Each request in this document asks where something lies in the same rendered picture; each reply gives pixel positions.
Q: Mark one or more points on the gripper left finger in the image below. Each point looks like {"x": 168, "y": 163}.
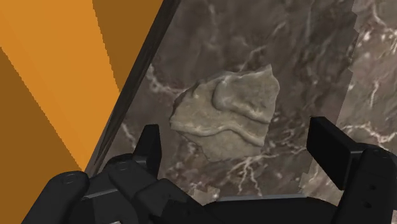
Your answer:
{"x": 130, "y": 186}

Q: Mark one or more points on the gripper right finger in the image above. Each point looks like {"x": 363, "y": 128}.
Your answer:
{"x": 356, "y": 173}

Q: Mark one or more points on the grey crumpled cloth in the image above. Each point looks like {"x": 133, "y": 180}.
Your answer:
{"x": 225, "y": 113}

